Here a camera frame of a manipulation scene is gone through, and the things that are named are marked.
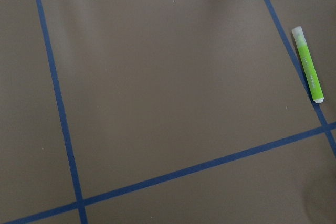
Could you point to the green highlighter pen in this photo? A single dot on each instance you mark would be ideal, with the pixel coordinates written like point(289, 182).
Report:
point(308, 66)

